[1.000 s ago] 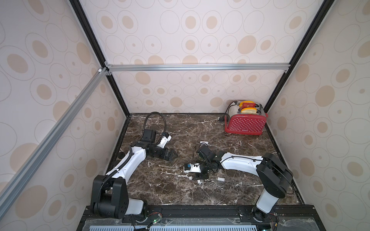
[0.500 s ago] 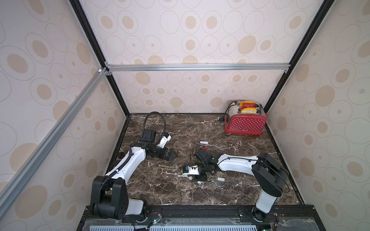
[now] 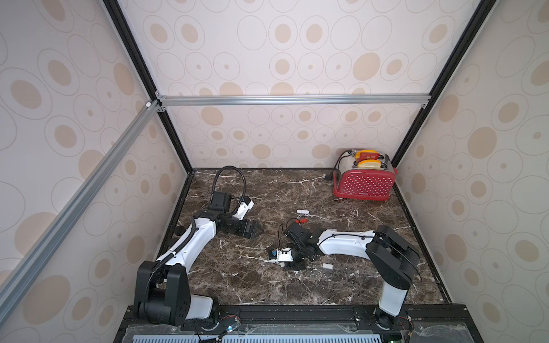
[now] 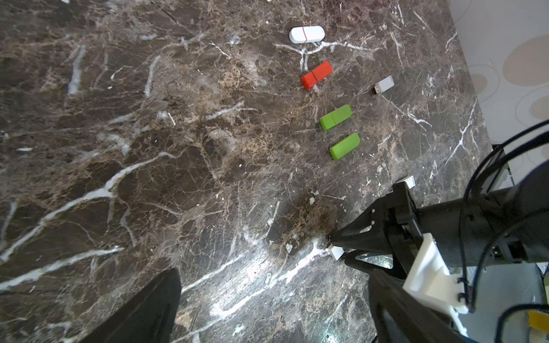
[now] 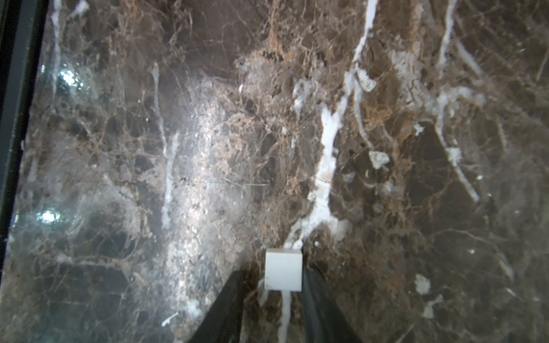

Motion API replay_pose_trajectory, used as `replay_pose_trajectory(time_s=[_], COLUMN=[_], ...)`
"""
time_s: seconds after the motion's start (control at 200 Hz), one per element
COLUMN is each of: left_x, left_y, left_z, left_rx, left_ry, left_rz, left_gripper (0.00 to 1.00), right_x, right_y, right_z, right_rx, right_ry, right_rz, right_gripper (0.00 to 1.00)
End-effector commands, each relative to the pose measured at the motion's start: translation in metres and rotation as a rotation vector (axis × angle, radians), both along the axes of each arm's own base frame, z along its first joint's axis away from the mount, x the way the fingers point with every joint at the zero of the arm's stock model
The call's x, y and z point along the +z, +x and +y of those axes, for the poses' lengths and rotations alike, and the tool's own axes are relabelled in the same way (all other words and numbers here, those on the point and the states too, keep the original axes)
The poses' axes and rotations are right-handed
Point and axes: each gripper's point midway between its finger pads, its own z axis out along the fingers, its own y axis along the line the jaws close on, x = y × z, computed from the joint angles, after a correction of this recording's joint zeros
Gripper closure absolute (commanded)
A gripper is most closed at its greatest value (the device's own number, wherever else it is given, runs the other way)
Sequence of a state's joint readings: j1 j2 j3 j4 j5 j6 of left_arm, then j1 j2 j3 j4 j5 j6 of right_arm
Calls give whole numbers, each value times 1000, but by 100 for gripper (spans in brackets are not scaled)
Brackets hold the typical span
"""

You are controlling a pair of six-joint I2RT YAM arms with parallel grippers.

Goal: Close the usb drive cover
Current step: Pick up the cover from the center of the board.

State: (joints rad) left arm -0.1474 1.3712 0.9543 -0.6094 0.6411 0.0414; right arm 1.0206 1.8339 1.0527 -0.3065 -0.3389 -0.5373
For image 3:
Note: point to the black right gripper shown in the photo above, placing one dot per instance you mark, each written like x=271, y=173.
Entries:
x=296, y=261

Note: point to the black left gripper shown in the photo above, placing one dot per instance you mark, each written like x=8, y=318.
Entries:
x=242, y=230

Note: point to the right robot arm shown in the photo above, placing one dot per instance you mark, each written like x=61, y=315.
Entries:
x=394, y=258

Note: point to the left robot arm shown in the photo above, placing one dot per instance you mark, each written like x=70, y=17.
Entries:
x=162, y=293

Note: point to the red polka dot toaster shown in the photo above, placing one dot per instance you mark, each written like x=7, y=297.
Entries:
x=363, y=175

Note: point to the silver aluminium crossbar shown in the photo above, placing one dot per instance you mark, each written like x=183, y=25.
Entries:
x=280, y=100

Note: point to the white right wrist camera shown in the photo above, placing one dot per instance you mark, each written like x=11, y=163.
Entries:
x=281, y=255

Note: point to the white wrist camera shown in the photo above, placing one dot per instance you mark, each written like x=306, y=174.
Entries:
x=281, y=255
x=246, y=205

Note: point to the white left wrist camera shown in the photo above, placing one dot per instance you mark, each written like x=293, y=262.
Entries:
x=246, y=205

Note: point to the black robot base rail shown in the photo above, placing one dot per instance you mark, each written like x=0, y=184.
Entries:
x=312, y=323

